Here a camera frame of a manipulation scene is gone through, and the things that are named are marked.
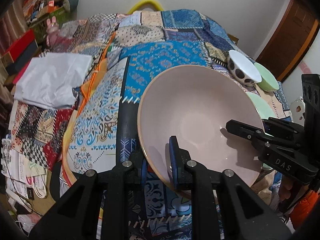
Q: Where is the pink bowl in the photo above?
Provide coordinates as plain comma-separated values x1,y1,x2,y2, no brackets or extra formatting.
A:
137,65,265,198

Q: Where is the white paper shopping bag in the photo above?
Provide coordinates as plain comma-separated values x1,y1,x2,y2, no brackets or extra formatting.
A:
19,152,49,200

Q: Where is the patchwork blanket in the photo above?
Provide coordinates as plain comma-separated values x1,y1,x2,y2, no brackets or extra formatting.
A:
7,10,292,240

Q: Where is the striped brown curtain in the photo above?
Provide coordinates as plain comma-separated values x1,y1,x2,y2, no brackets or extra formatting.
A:
0,0,28,63

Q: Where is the green bowl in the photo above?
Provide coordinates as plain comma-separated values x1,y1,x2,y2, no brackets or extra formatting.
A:
254,62,280,92

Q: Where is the wooden door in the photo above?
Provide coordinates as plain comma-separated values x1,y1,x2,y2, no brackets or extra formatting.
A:
255,0,320,82

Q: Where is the pink rabbit toy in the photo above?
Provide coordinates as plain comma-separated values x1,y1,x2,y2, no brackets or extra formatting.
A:
46,16,60,45

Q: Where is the green plate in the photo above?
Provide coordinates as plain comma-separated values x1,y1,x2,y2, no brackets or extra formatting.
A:
246,91,274,172

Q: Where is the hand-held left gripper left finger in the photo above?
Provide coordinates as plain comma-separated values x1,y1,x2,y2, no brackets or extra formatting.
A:
29,152,148,240

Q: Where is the red box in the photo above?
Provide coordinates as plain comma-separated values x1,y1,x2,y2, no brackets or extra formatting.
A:
0,29,35,58

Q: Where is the person's right hand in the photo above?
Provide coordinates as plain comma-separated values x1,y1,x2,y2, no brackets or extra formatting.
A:
279,179,295,204

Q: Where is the white spotted bowl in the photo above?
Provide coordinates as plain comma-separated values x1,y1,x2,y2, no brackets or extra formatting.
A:
227,49,262,87

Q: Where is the stack of papers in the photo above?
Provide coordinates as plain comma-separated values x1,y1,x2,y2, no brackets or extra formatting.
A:
0,137,20,180

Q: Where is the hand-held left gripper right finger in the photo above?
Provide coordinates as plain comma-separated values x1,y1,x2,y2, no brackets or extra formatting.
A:
169,135,293,240

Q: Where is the dark grey box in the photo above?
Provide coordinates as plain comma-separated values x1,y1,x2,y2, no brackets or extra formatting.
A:
5,41,39,75

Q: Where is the yellow foam tube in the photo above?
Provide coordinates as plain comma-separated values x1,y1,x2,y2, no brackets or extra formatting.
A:
128,0,163,14

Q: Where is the person's right forearm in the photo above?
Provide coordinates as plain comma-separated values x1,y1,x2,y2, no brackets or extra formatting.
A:
291,191,320,232

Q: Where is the white plastic bag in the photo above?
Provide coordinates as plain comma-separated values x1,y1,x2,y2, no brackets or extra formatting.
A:
15,213,43,234

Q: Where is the white folded cloth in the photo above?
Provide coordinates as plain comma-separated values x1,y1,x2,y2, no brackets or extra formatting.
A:
14,52,93,110

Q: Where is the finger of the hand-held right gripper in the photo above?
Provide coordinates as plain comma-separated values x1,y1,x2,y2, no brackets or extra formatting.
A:
226,119,319,186
265,117,306,143

